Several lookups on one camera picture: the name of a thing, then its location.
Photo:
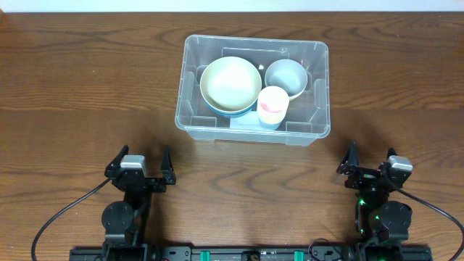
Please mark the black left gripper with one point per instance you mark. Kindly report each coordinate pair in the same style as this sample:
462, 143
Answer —
138, 180

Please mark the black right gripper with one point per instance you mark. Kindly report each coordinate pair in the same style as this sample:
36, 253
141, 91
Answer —
369, 177

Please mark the dark blue bowl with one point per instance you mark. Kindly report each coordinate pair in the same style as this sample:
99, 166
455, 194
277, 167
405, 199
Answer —
231, 114
251, 106

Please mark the yellow cup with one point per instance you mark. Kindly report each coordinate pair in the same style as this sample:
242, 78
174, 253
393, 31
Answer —
270, 121
271, 115

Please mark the cream cup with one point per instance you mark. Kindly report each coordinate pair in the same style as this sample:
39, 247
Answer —
274, 96

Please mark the grey-blue small bowl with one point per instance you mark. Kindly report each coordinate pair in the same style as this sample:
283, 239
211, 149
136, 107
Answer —
287, 74

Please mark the cream large bowl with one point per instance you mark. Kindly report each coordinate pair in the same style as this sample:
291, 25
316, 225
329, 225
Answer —
230, 83

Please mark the white small bowl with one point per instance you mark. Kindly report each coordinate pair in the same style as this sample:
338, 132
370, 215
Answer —
300, 92

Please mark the light blue cup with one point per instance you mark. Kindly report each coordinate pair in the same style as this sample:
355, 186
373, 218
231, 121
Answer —
270, 126

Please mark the pink cup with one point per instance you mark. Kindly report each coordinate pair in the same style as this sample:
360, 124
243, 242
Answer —
269, 108

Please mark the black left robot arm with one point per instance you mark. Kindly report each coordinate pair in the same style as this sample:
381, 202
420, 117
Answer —
125, 221

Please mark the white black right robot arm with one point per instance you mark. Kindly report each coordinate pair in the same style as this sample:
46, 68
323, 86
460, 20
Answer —
382, 223

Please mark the clear plastic storage bin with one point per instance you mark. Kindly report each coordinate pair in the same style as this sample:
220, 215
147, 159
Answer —
308, 117

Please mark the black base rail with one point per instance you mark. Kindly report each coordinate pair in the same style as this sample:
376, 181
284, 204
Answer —
323, 252

